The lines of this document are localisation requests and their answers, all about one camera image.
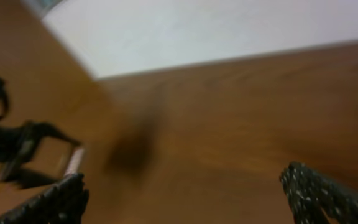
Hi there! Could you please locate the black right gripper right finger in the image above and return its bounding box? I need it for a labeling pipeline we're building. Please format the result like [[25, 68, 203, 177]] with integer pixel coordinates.
[[279, 162, 358, 224]]

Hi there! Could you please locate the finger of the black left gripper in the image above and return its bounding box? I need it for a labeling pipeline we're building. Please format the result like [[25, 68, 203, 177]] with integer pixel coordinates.
[[34, 122, 81, 146], [0, 166, 62, 189]]

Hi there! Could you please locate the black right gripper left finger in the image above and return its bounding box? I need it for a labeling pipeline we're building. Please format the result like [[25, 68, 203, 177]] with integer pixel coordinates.
[[0, 173, 90, 224]]

